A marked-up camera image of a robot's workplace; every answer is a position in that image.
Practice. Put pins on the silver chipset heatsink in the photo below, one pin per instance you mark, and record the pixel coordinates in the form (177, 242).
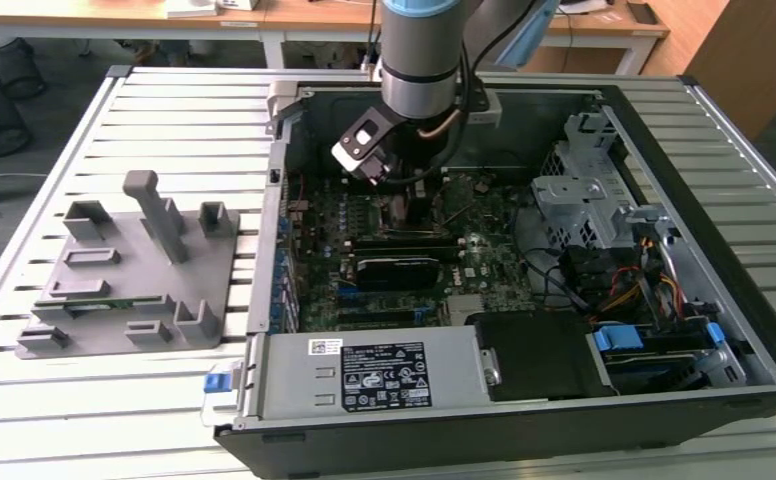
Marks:
(465, 307)

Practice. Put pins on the blue disk carrier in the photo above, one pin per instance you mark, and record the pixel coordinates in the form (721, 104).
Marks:
(617, 340)

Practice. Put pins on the black RAM slot bank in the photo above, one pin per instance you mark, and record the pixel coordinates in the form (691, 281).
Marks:
(401, 247)

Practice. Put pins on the CPU socket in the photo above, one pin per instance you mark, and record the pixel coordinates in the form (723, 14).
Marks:
(382, 212)

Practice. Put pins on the silver disk bay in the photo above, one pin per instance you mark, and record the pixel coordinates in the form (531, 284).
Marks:
(728, 367)

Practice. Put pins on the black phone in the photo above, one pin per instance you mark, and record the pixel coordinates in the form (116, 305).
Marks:
(643, 14)

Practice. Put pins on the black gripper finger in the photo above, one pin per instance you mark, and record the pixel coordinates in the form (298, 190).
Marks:
(424, 210)

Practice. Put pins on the green RAM stick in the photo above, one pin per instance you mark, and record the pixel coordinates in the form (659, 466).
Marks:
(128, 301)

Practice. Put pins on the grey plastic parts rack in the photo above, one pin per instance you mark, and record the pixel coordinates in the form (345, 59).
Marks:
(134, 280)

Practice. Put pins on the black open PC case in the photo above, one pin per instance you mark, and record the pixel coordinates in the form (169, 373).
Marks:
(428, 445)

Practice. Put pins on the green motherboard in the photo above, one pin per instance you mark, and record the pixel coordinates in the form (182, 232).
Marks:
(488, 235)

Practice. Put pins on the black graphics card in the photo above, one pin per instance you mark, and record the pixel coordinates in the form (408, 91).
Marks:
(395, 272)

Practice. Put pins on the thin metal locking lever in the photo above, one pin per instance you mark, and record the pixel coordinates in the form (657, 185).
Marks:
(461, 213)

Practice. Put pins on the white box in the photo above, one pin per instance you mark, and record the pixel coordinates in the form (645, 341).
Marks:
(190, 10)

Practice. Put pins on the blue case latch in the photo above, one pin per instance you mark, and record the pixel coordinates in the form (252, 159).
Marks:
(216, 385)

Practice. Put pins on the small black mesh bin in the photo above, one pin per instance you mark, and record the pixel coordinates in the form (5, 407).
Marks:
(21, 65)

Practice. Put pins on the black expansion slot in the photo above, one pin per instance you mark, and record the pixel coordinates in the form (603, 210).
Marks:
(381, 318)

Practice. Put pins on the silver perforated drive cage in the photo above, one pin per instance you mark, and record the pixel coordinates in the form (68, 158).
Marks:
(575, 195)

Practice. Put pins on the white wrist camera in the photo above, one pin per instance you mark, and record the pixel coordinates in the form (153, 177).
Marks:
(361, 145)

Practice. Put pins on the wooden desk white frame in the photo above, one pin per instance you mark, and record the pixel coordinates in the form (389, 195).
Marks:
(248, 16)
(588, 29)

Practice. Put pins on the wooden cabinet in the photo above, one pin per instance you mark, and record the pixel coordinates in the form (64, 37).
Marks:
(748, 60)

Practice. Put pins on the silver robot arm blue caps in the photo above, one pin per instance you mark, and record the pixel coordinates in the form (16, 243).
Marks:
(421, 75)

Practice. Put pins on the grey power supply with label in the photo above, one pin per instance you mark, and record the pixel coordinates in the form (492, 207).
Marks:
(294, 380)

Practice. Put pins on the blue plastic clip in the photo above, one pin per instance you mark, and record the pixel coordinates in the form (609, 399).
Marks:
(715, 334)

